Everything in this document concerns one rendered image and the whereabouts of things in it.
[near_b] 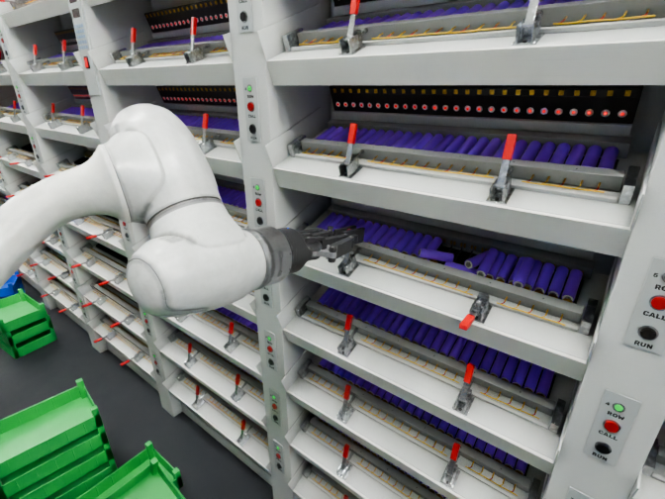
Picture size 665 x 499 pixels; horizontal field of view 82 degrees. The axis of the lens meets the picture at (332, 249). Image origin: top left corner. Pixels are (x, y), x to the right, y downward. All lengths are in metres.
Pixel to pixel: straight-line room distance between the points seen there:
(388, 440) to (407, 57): 0.78
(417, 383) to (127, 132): 0.66
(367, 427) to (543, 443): 0.39
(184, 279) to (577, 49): 0.51
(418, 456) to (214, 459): 0.95
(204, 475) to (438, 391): 1.09
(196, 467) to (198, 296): 1.29
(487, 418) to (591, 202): 0.41
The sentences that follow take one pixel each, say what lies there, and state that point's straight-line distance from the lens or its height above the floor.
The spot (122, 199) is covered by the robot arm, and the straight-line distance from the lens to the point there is 0.52.
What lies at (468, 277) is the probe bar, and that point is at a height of 1.00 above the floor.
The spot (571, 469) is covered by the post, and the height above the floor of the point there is 0.76.
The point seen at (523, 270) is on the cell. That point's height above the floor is 1.02.
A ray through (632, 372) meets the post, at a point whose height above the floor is 0.96.
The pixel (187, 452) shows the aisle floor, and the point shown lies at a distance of 1.77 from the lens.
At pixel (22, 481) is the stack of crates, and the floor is 0.19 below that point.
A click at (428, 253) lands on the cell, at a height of 1.02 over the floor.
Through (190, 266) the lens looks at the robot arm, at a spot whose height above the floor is 1.12.
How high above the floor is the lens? 1.31
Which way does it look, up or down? 23 degrees down
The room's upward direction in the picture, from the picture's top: straight up
